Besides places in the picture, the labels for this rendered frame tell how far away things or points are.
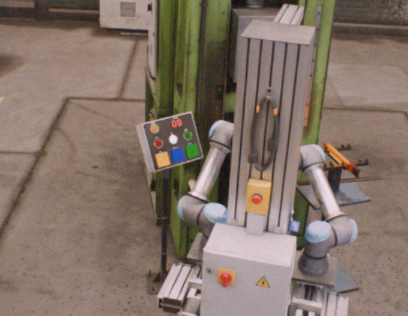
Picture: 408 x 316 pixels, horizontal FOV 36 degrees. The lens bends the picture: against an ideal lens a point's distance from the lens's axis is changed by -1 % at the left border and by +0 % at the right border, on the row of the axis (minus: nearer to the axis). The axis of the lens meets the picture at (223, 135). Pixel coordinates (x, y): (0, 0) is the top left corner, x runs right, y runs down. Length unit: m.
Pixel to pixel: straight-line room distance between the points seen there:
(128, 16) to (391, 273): 5.83
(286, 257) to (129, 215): 2.60
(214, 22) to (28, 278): 2.06
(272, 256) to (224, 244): 0.19
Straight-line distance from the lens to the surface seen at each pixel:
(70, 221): 4.85
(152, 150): 3.51
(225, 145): 3.10
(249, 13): 3.63
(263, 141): 2.39
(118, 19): 9.17
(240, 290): 2.51
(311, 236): 2.96
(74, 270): 4.37
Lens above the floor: 2.67
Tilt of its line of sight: 26 degrees down
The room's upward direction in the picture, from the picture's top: 4 degrees clockwise
